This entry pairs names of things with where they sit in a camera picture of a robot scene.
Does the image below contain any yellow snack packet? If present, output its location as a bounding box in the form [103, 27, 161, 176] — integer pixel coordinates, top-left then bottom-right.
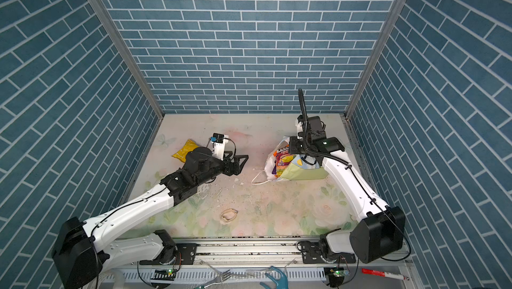
[172, 139, 199, 163]

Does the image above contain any beige rubber band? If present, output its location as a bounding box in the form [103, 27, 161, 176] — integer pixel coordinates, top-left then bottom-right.
[220, 208, 238, 223]

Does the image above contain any red white marker pen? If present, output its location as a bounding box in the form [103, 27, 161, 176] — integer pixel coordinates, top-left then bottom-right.
[361, 268, 410, 281]

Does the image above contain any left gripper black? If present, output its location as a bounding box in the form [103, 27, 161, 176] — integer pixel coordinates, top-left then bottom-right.
[194, 150, 249, 188]

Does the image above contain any floral paper gift bag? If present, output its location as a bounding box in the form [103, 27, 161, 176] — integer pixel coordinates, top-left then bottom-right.
[251, 137, 328, 185]

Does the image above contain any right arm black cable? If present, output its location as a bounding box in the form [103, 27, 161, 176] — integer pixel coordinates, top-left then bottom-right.
[297, 88, 412, 262]

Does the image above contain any pink colourful candy packet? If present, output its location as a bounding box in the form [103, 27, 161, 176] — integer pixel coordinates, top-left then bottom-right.
[273, 147, 295, 178]

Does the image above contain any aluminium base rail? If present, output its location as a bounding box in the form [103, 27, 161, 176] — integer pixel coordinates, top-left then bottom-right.
[92, 233, 392, 272]

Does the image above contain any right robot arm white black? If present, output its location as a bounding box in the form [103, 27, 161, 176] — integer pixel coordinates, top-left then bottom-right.
[289, 114, 406, 263]

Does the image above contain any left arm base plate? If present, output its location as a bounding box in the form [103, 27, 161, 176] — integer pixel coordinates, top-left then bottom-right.
[139, 243, 197, 266]

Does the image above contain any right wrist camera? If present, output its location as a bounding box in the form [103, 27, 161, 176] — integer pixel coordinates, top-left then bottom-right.
[296, 114, 305, 136]

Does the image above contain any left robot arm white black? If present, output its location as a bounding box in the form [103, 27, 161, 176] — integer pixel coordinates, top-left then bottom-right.
[51, 147, 249, 288]

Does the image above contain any teal plastic tool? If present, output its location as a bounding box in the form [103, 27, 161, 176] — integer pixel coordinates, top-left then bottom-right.
[265, 266, 289, 289]

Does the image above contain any metal fork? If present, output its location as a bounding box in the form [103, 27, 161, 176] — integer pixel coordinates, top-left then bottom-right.
[195, 270, 232, 289]

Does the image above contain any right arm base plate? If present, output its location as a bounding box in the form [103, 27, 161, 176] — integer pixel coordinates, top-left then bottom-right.
[296, 240, 356, 264]

